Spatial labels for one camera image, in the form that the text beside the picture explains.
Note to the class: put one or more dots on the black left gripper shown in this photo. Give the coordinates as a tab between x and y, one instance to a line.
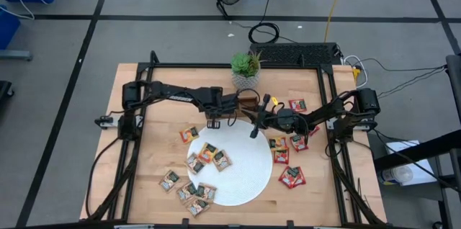
216	101

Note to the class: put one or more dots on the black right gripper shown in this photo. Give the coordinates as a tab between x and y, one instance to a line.
284	119

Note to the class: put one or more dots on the orange tea packet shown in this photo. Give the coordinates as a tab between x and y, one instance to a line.
189	134
207	152
278	143

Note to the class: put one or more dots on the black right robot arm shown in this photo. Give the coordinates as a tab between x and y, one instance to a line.
324	113

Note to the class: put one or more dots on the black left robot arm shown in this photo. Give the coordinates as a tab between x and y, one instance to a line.
180	97

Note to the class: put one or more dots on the wooden three-compartment tray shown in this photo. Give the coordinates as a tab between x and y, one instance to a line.
249	103

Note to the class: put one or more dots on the succulent in patterned grey pot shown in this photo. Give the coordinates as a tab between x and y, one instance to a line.
245	79

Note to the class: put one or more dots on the white round woven placemat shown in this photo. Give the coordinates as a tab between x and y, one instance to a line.
245	171

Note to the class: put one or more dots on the yellow plug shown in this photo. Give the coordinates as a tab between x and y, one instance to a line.
356	73

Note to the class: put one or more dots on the black metal stand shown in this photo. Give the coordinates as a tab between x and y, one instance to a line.
417	150

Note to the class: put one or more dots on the white box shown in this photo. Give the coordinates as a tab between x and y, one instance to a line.
423	169

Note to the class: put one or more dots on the blue cart with grey base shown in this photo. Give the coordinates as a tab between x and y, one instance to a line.
7	27

